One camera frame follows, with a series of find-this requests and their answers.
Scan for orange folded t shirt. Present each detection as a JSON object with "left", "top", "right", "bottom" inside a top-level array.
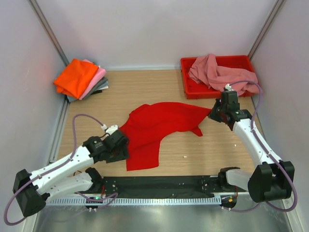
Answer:
[{"left": 53, "top": 58, "right": 99, "bottom": 99}]

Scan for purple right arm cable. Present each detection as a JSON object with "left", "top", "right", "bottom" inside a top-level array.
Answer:
[{"left": 221, "top": 80, "right": 298, "bottom": 213}]

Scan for red plastic bin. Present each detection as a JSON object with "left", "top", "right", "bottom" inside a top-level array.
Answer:
[{"left": 181, "top": 54, "right": 258, "bottom": 99}]

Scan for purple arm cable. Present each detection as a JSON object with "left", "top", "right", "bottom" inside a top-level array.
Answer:
[
  {"left": 221, "top": 80, "right": 298, "bottom": 213},
  {"left": 3, "top": 113, "right": 119, "bottom": 227}
]

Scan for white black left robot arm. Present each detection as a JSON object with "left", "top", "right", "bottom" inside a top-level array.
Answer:
[{"left": 13, "top": 126, "right": 129, "bottom": 217}]

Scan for teal folded t shirt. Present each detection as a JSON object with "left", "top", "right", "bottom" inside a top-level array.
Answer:
[{"left": 65, "top": 81, "right": 109, "bottom": 103}]

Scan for grey folded t shirt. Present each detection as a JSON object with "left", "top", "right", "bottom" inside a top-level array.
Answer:
[{"left": 83, "top": 77, "right": 108, "bottom": 99}]

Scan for corner aluminium post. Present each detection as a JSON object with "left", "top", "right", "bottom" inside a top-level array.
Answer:
[
  {"left": 28, "top": 0, "right": 69, "bottom": 66},
  {"left": 248, "top": 0, "right": 286, "bottom": 61}
]

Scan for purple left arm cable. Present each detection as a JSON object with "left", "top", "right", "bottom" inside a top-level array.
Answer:
[{"left": 3, "top": 113, "right": 119, "bottom": 227}]

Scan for right corner aluminium post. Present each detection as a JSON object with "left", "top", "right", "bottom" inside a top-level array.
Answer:
[{"left": 248, "top": 0, "right": 286, "bottom": 61}]

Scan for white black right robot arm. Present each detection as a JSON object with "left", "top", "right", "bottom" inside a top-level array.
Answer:
[{"left": 209, "top": 91, "right": 295, "bottom": 203}]

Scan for red t shirt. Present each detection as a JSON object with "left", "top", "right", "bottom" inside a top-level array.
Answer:
[{"left": 120, "top": 102, "right": 211, "bottom": 171}]

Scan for aluminium frame rail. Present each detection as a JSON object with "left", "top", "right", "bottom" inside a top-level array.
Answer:
[{"left": 28, "top": 174, "right": 294, "bottom": 198}]

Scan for pink folded t shirt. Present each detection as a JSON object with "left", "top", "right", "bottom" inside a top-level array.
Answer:
[{"left": 79, "top": 66, "right": 106, "bottom": 100}]

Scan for dusty pink crumpled t shirt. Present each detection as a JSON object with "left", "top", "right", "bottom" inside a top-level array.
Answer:
[{"left": 188, "top": 54, "right": 259, "bottom": 95}]

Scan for black folded t shirt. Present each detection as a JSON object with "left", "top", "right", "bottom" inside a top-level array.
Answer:
[{"left": 91, "top": 89, "right": 104, "bottom": 95}]

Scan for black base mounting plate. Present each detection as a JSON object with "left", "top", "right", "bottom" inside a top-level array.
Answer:
[{"left": 74, "top": 175, "right": 247, "bottom": 199}]

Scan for left corner aluminium post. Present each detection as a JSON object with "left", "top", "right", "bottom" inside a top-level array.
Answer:
[{"left": 28, "top": 0, "right": 69, "bottom": 66}]

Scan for white slotted cable duct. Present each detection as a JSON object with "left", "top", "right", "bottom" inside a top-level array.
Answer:
[{"left": 46, "top": 196, "right": 221, "bottom": 206}]

